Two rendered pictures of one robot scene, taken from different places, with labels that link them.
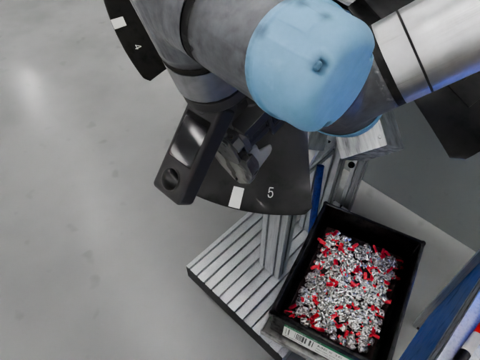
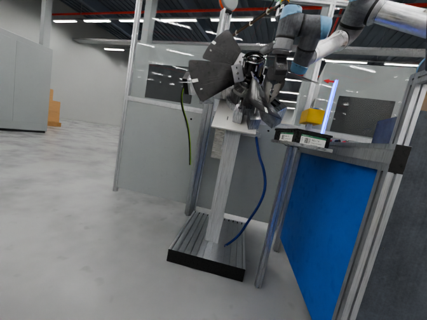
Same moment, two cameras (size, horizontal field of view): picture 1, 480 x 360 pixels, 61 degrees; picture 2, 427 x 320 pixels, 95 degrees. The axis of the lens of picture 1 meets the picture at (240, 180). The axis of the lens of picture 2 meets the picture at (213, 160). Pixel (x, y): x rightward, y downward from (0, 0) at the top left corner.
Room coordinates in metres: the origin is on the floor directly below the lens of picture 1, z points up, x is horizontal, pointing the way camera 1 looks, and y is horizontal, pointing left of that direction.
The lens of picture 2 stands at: (-0.25, 0.72, 0.79)
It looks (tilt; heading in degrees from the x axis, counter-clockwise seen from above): 8 degrees down; 323
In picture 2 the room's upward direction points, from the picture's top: 11 degrees clockwise
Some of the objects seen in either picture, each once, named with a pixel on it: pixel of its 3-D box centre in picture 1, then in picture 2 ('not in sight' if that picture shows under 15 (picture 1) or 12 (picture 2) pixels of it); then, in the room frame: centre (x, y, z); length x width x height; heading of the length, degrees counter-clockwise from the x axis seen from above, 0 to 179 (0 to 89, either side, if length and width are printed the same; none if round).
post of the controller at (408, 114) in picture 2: not in sight; (409, 110); (-0.11, -0.03, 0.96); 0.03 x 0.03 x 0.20; 46
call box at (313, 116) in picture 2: not in sight; (311, 118); (0.49, -0.61, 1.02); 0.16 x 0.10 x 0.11; 136
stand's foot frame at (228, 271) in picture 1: (288, 256); (212, 238); (0.76, -0.18, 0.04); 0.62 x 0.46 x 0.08; 136
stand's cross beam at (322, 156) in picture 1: (309, 162); not in sight; (0.78, -0.20, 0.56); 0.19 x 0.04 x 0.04; 136
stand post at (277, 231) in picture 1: (280, 207); (222, 187); (0.69, -0.12, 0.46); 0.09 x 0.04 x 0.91; 46
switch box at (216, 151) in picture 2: not in sight; (220, 143); (0.92, -0.21, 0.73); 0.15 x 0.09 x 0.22; 136
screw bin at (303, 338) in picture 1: (347, 285); (299, 138); (0.27, -0.16, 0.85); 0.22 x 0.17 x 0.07; 152
